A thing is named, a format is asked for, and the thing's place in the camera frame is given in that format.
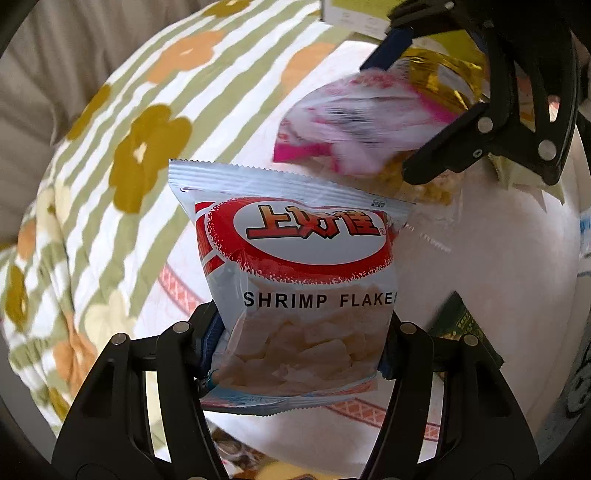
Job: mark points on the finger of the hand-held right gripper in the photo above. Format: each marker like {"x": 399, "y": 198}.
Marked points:
{"x": 461, "y": 143}
{"x": 388, "y": 48}

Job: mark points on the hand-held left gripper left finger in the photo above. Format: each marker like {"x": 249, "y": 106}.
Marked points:
{"x": 213, "y": 341}

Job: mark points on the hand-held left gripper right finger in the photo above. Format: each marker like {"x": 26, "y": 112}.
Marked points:
{"x": 387, "y": 362}

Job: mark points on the pink white snack packet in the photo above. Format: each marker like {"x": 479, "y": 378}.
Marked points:
{"x": 351, "y": 120}

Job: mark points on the red oval white snack packet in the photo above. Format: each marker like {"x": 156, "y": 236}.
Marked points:
{"x": 300, "y": 277}

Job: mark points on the gold yellow snack packet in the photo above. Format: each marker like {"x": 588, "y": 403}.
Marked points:
{"x": 443, "y": 76}

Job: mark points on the orange cream snack packet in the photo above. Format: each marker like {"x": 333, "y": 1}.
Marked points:
{"x": 521, "y": 177}

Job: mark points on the green striped floral blanket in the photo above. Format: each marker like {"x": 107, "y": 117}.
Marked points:
{"x": 115, "y": 194}

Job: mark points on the beige curtain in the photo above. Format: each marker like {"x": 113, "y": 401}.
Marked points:
{"x": 41, "y": 92}

